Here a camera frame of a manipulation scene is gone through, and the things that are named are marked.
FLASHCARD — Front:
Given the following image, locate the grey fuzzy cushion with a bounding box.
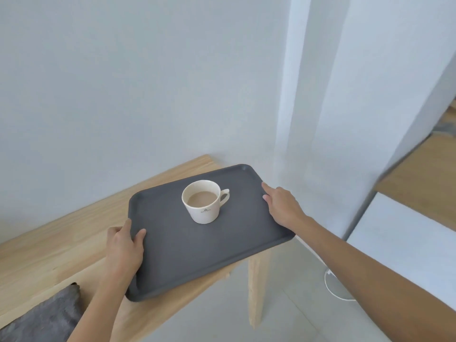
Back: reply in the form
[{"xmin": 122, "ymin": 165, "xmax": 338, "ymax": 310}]
[{"xmin": 0, "ymin": 283, "xmax": 83, "ymax": 342}]

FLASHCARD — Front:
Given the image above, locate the person's right hand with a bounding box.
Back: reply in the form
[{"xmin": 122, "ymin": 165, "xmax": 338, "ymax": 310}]
[{"xmin": 261, "ymin": 181, "xmax": 309, "ymax": 230}]

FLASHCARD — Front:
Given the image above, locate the white ceramic cup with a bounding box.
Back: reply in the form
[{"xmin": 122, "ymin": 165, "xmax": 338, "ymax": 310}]
[{"xmin": 181, "ymin": 180, "xmax": 231, "ymax": 225}]

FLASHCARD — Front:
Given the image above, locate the milky coffee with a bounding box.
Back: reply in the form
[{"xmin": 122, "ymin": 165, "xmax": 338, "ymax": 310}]
[{"xmin": 188, "ymin": 191, "xmax": 217, "ymax": 208}]

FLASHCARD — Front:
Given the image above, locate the white cabinet top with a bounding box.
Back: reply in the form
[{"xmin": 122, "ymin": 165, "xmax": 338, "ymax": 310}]
[{"xmin": 346, "ymin": 192, "xmax": 456, "ymax": 313}]

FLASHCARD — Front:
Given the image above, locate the white round stand base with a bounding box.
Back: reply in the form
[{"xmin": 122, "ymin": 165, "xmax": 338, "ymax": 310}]
[{"xmin": 324, "ymin": 268, "xmax": 357, "ymax": 302}]

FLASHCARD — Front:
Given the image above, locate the light wooden table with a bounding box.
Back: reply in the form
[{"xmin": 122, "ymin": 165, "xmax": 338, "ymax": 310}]
[{"xmin": 0, "ymin": 155, "xmax": 276, "ymax": 342}]

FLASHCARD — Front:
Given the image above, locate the person's left hand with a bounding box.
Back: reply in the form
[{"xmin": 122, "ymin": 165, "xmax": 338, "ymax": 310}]
[{"xmin": 103, "ymin": 219, "xmax": 147, "ymax": 287}]

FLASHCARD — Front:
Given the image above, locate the person's right forearm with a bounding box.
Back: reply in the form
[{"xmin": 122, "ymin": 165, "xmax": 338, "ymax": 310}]
[{"xmin": 288, "ymin": 216, "xmax": 456, "ymax": 342}]

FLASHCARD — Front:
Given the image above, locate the dark grey serving tray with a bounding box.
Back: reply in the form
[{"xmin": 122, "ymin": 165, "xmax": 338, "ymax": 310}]
[{"xmin": 125, "ymin": 164, "xmax": 296, "ymax": 302}]

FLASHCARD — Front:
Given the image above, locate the person's left forearm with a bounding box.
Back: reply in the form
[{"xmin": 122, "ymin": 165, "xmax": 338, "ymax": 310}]
[{"xmin": 67, "ymin": 274, "xmax": 137, "ymax": 342}]

